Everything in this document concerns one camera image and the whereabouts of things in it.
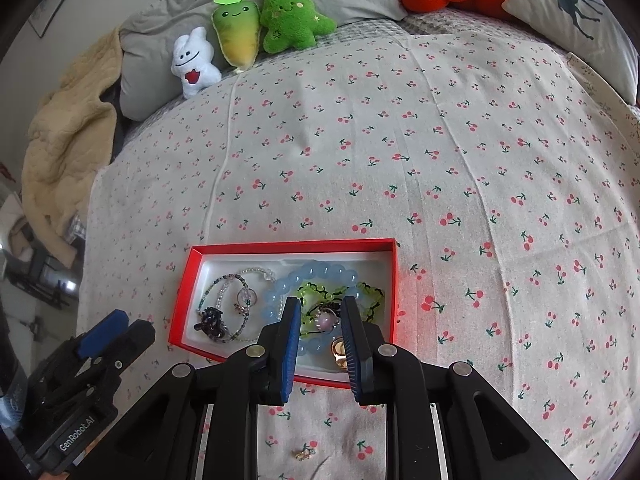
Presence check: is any white plush toy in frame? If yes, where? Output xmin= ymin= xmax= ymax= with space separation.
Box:
xmin=171 ymin=27 xmax=222 ymax=101

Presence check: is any white deer-print pillow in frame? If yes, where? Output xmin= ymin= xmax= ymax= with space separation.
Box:
xmin=501 ymin=0 xmax=640 ymax=106

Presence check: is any dark bead bracelet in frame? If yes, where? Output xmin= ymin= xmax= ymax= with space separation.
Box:
xmin=197 ymin=274 xmax=258 ymax=345

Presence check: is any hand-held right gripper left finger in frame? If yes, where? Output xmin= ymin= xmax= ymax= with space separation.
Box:
xmin=75 ymin=296 xmax=302 ymax=480

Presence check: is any light blue bead bracelet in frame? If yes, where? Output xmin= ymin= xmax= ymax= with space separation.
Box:
xmin=262 ymin=259 xmax=373 ymax=361

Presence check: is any clear pearl bead bracelet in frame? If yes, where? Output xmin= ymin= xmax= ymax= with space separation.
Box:
xmin=212 ymin=266 xmax=277 ymax=311

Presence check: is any beige quilted blanket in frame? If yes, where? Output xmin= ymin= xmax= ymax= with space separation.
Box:
xmin=22 ymin=27 xmax=126 ymax=261

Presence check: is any green tree plush toy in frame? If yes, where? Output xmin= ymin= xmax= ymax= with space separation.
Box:
xmin=257 ymin=0 xmax=338 ymax=55

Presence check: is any large gold ring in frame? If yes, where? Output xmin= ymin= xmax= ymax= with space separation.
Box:
xmin=329 ymin=336 xmax=352 ymax=369

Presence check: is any yellow carrot plush toy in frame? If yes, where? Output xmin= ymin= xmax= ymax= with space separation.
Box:
xmin=211 ymin=0 xmax=261 ymax=71

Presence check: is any yellow-green bead bracelet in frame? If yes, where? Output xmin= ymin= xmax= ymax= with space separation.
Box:
xmin=295 ymin=282 xmax=387 ymax=335

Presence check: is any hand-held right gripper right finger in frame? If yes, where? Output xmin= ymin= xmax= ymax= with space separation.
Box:
xmin=340 ymin=296 xmax=583 ymax=480

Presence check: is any framed wall picture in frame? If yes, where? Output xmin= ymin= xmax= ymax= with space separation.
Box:
xmin=27 ymin=0 xmax=81 ymax=38

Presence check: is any red cardboard box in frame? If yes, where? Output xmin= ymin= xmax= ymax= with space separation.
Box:
xmin=167 ymin=237 xmax=401 ymax=391

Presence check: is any cherry-print cloth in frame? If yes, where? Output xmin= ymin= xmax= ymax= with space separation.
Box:
xmin=75 ymin=30 xmax=640 ymax=480

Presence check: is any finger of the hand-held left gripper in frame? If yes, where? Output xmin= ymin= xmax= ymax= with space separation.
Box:
xmin=77 ymin=310 xmax=129 ymax=361
xmin=100 ymin=318 xmax=156 ymax=376

